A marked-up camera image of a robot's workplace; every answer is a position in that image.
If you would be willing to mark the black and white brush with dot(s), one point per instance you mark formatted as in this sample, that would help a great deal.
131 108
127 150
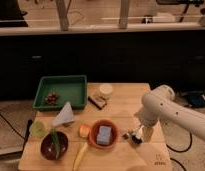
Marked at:
136 135

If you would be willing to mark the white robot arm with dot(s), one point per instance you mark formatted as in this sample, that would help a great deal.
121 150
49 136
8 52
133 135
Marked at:
159 102

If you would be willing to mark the white cup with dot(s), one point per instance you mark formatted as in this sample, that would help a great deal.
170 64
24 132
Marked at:
105 90

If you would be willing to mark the brown wooden block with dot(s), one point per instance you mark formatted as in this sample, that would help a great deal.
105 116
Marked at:
97 101

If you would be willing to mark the green plastic tray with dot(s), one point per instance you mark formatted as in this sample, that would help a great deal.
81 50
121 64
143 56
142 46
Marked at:
71 88

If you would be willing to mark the white triangular cloth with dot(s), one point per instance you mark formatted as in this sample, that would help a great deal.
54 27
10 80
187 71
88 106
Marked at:
65 116

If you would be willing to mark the orange small fruit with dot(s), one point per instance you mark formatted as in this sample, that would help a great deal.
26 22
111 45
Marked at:
84 130

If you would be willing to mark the terracotta orange bowl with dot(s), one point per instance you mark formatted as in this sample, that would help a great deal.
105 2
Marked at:
94 131

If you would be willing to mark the blue sponge block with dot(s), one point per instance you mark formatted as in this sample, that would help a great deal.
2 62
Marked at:
104 135

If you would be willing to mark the red berry cluster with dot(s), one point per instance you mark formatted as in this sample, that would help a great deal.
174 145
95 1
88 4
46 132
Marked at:
51 98

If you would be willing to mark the green vegetable stalk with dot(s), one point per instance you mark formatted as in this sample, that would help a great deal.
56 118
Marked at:
56 142

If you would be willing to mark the yellow banana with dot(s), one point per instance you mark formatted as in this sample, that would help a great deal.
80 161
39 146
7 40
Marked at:
79 156

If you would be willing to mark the light green cup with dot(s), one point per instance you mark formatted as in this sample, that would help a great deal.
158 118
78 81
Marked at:
37 129

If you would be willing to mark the dark brown bowl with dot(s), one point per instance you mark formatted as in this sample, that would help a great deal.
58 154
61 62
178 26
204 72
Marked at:
48 149

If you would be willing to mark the blue black floor device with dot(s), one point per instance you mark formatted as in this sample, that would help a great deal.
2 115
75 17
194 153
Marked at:
196 100

